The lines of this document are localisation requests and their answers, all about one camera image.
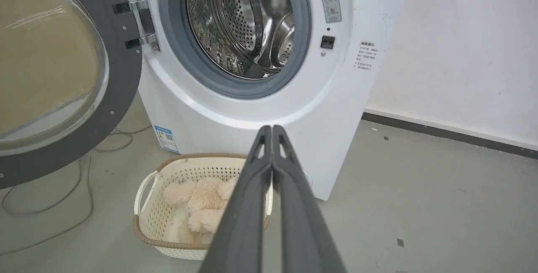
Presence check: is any white front-load washing machine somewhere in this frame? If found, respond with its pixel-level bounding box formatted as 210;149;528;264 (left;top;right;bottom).
110;0;417;201

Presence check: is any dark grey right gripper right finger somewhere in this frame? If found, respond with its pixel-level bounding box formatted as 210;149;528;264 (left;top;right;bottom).
272;125;347;273

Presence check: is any thin grey floor cable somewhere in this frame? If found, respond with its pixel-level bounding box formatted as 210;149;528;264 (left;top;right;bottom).
0;125;153;257

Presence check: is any blue energy label sticker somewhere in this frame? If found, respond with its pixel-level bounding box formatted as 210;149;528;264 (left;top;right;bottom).
154;125;179;154

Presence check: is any grey round washing machine door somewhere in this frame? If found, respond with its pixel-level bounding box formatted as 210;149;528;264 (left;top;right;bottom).
0;0;143;190

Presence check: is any chrome door hinge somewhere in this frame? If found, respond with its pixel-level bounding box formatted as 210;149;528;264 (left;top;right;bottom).
113;0;161;52

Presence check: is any cream plush toy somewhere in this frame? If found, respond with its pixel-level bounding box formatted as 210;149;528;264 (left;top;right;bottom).
163;177;238;244

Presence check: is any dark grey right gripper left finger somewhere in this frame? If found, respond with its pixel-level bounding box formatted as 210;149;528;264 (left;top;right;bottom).
199;125;274;273

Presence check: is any cream perforated laundry basket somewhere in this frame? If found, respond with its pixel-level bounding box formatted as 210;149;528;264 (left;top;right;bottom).
133;153;274;261

